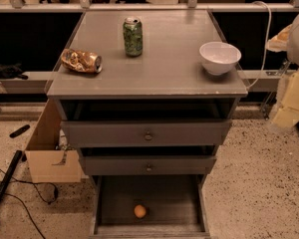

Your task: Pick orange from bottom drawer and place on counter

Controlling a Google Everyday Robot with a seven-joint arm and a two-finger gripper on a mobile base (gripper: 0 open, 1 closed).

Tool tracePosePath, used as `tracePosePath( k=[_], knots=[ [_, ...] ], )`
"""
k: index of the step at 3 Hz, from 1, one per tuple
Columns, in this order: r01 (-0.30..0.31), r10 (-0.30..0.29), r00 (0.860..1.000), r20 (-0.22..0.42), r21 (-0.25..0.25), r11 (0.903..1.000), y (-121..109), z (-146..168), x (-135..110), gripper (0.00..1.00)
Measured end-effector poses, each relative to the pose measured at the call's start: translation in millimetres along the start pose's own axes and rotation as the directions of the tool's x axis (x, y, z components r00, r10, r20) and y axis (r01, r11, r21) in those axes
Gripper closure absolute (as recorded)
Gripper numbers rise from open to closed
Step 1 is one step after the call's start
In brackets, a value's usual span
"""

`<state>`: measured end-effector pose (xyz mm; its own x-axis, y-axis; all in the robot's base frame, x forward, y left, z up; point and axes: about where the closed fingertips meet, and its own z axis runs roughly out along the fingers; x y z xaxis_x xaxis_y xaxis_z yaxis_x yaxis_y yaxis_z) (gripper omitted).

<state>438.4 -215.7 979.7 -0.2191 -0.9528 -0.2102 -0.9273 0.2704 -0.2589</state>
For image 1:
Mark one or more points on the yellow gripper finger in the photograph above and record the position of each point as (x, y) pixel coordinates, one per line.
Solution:
(286, 112)

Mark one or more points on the orange fruit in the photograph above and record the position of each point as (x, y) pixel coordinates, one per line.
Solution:
(140, 211)

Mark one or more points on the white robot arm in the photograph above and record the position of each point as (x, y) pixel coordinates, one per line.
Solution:
(287, 40)

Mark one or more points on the grey top drawer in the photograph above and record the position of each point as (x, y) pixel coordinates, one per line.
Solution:
(138, 133)

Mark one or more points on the grey drawer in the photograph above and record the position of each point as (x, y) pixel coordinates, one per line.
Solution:
(174, 204)
(138, 133)
(147, 165)

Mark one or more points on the grey drawer cabinet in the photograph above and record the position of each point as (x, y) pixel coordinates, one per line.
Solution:
(166, 83)

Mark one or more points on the grey bottom drawer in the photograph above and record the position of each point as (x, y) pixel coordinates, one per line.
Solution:
(174, 204)

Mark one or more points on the grey middle drawer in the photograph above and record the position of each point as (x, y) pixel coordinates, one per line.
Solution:
(147, 165)

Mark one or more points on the white bowl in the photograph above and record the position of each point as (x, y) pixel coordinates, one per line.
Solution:
(219, 58)

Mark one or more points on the green soda can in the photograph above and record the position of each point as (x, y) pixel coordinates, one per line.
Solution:
(133, 36)

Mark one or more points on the crushed gold can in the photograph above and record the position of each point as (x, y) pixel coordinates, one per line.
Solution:
(81, 61)

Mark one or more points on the cardboard box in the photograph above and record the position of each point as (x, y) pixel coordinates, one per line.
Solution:
(49, 156)

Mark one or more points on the small black floor object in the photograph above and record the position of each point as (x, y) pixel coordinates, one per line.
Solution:
(19, 131)

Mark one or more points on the black bag on shelf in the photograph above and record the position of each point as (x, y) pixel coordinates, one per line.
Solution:
(12, 72)

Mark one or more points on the black pole on floor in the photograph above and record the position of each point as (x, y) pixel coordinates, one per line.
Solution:
(9, 173)

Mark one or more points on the metal railing frame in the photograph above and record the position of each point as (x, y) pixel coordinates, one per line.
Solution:
(85, 5)

